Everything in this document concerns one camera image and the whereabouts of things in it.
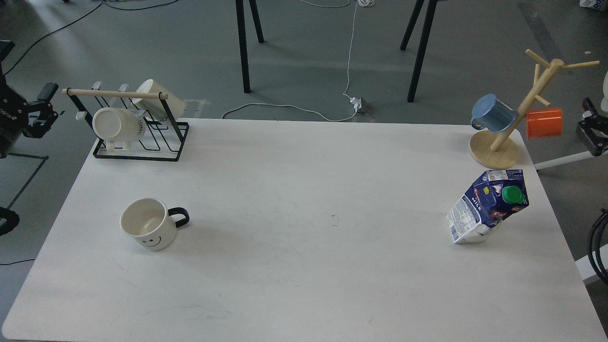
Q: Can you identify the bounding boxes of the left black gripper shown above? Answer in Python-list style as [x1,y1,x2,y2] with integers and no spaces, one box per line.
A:
[0,84,59,148]

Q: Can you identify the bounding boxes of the orange mug on tree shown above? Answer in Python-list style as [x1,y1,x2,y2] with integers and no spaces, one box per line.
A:
[526,108,563,139]

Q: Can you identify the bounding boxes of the black cable on floor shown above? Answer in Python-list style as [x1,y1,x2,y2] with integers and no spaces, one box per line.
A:
[2,0,180,76]

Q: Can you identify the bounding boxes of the black table legs right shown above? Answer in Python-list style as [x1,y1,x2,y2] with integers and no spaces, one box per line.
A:
[400,0,438,103]

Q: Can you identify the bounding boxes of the wooden mug tree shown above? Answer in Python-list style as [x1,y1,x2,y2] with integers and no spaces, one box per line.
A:
[469,48,600,170]

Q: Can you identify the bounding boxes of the blue white milk carton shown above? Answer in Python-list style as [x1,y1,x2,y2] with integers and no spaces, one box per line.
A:
[446,169,529,244]

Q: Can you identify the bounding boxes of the black cable bundle right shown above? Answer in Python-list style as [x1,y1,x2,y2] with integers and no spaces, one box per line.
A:
[587,222,608,285]

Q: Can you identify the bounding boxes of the black table legs left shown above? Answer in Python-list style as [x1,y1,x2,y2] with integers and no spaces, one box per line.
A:
[235,0,265,94]

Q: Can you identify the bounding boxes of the black table legs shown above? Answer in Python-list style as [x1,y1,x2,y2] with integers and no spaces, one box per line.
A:
[235,0,265,94]
[400,0,438,103]

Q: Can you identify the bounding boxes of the white smiley face mug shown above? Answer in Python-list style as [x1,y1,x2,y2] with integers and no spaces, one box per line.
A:
[120,198,190,251]

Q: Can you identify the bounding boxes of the blue mug on tree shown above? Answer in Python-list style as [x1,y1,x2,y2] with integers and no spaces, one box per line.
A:
[470,94,518,133]

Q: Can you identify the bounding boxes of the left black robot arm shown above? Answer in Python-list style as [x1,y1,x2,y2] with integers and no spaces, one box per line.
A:
[0,75,59,159]

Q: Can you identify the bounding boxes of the white cup front in rack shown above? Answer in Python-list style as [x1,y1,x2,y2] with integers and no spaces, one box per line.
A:
[93,107,147,142]

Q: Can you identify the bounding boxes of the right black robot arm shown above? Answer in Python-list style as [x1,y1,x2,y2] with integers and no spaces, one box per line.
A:
[576,97,608,156]

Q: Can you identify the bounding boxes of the grey power adapter plug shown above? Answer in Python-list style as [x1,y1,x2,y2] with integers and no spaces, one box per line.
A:
[350,97,371,115]

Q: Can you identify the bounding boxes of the black wire cup rack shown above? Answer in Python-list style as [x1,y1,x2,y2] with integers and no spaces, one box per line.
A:
[62,82,190,162]

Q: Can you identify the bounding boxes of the cream cup rear in rack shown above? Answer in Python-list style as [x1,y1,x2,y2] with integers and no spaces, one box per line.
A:
[131,79,186,126]

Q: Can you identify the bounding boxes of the white table frame bar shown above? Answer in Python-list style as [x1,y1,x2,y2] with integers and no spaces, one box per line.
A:
[534,152,607,171]

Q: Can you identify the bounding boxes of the white power cable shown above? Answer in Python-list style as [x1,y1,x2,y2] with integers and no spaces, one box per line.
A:
[221,0,376,123]

